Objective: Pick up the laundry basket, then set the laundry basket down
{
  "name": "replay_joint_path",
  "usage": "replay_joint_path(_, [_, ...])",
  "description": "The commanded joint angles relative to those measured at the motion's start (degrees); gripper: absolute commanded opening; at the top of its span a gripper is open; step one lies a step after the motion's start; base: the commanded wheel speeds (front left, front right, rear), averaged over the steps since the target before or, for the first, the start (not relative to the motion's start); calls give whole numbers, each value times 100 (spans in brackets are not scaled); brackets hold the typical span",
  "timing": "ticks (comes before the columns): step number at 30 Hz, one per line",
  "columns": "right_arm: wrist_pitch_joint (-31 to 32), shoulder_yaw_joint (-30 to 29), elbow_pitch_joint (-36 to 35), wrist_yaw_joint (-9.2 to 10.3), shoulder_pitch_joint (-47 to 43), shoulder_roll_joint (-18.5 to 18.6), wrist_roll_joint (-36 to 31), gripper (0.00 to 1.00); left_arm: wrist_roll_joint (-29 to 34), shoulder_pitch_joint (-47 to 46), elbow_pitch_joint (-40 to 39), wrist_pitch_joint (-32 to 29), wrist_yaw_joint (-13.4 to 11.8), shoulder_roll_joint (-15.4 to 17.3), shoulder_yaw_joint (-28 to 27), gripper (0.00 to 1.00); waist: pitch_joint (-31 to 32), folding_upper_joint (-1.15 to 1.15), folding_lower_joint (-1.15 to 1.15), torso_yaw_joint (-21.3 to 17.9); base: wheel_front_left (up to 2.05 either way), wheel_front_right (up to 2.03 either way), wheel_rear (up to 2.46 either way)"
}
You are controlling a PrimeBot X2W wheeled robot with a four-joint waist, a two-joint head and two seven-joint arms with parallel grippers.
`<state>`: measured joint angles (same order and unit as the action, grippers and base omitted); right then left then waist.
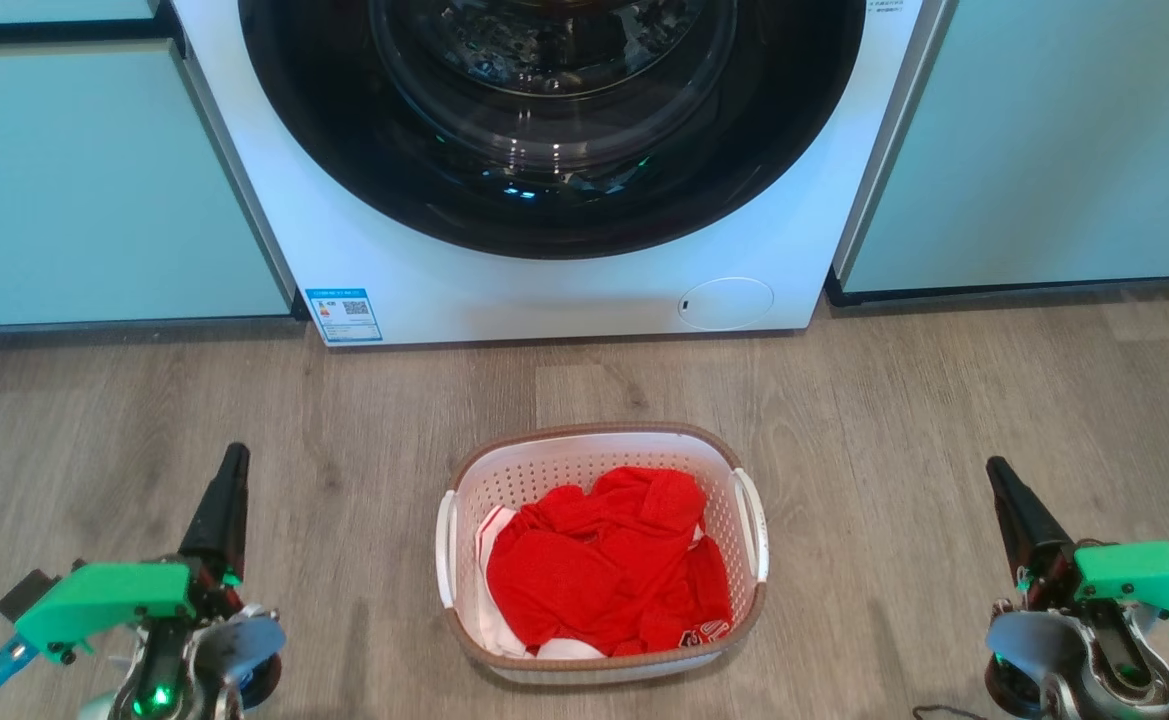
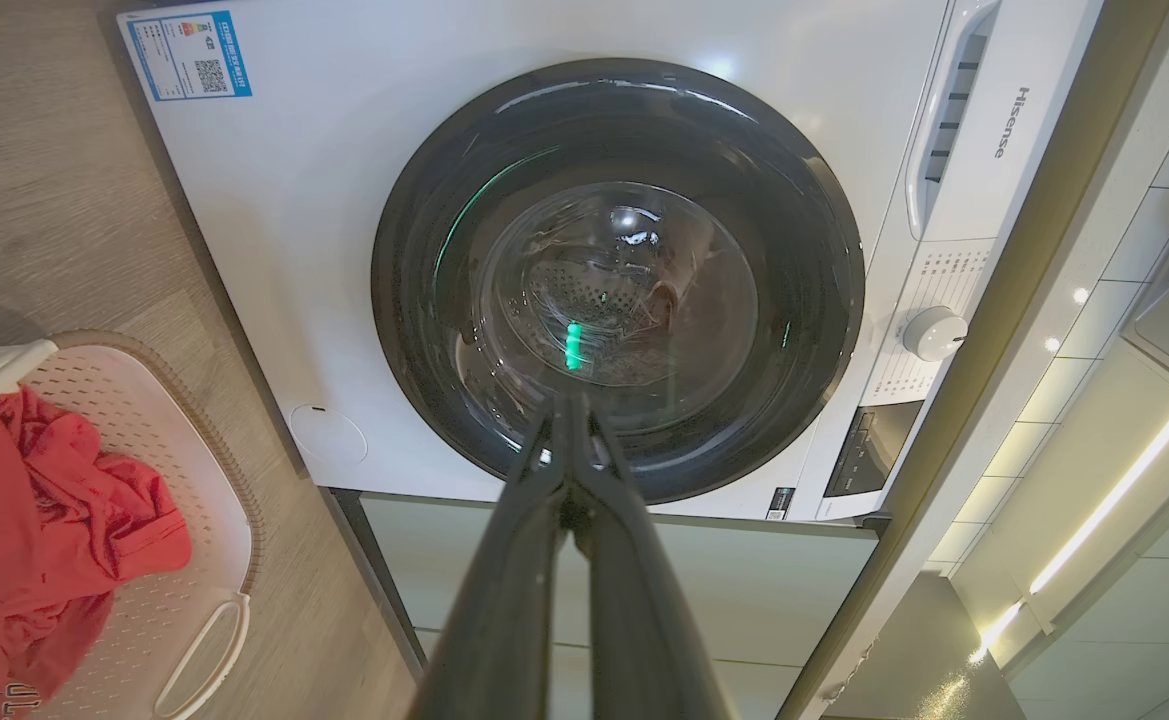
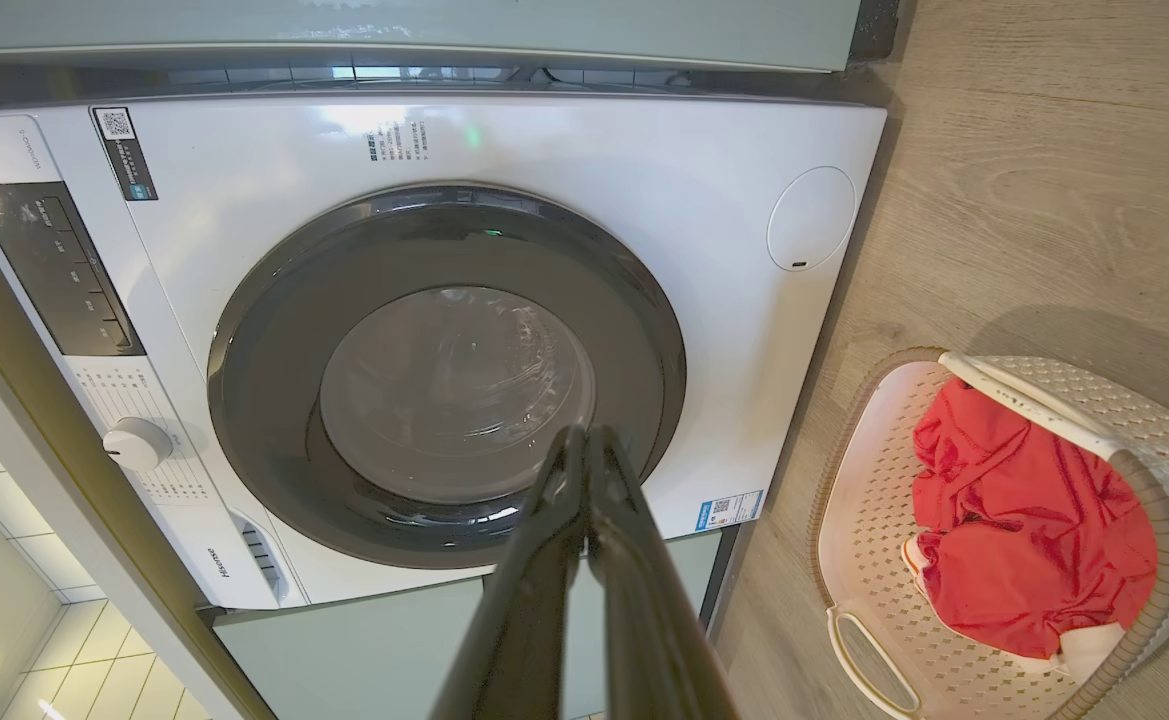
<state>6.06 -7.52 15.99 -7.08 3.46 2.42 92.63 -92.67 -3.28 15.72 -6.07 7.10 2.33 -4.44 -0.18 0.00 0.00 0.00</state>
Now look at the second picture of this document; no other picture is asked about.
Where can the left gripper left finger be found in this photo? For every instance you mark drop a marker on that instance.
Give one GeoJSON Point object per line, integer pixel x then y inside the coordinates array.
{"type": "Point", "coordinates": [504, 600]}

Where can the red garment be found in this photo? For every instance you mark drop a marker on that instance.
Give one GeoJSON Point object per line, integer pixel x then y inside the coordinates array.
{"type": "Point", "coordinates": [34, 520]}

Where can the white detergent drawer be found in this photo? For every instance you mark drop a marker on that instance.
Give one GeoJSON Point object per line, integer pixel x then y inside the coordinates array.
{"type": "Point", "coordinates": [1014, 150]}

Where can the dark washer display panel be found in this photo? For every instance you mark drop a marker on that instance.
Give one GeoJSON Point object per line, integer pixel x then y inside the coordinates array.
{"type": "Point", "coordinates": [874, 450]}

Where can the pale upper wall cabinet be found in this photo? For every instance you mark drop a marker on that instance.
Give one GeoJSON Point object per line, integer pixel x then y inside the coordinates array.
{"type": "Point", "coordinates": [1144, 560]}

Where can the LED light strip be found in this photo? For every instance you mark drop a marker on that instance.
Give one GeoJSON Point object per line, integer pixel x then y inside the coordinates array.
{"type": "Point", "coordinates": [1114, 495]}

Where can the blue energy label sticker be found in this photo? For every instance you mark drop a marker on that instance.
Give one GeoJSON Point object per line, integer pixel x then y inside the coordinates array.
{"type": "Point", "coordinates": [189, 55]}

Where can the white round control knob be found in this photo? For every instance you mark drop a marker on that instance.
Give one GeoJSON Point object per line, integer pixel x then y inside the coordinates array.
{"type": "Point", "coordinates": [934, 334]}

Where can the white perforated laundry basket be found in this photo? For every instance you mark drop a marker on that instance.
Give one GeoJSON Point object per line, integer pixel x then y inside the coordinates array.
{"type": "Point", "coordinates": [209, 520]}

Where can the brown edged countertop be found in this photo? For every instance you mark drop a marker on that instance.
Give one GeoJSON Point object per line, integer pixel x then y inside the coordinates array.
{"type": "Point", "coordinates": [1004, 330]}

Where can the round dark glass washer door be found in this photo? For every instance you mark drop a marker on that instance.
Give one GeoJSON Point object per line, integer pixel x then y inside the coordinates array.
{"type": "Point", "coordinates": [424, 300]}

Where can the small black washer sticker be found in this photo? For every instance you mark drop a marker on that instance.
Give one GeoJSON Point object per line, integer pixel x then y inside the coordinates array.
{"type": "Point", "coordinates": [780, 503]}

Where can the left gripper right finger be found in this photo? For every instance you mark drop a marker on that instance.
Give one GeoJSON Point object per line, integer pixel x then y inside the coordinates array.
{"type": "Point", "coordinates": [644, 620]}

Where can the white front-load washing machine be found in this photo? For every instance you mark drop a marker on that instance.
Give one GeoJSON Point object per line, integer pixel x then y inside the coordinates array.
{"type": "Point", "coordinates": [274, 220]}

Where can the round white filter cover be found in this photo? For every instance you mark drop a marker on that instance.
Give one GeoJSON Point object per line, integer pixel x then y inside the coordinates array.
{"type": "Point", "coordinates": [328, 436]}

